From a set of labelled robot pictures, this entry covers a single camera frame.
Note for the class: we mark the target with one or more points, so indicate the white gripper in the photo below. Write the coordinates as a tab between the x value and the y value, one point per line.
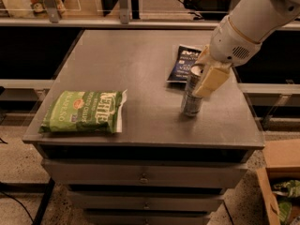
230	44

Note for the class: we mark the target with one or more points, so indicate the silver redbull can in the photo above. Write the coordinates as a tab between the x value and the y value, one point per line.
191	104

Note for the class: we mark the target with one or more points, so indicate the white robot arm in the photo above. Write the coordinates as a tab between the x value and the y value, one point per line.
258	19

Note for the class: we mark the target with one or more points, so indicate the blue vinegar chip bag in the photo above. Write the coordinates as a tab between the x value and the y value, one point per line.
186	58

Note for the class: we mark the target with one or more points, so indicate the green jalapeno chip bag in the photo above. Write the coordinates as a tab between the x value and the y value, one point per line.
90	111

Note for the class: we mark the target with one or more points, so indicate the green bag in box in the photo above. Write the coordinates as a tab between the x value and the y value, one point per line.
286	192

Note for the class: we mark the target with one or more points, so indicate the snack bag on shelf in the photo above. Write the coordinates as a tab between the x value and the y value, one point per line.
23	8

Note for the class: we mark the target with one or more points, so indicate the grey drawer cabinet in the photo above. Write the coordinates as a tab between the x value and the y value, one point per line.
163	168

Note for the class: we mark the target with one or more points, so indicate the cardboard box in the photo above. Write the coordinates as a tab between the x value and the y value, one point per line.
282	159

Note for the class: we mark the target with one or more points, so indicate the wooden shelf with metal brackets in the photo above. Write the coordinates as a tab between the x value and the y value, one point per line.
59	15

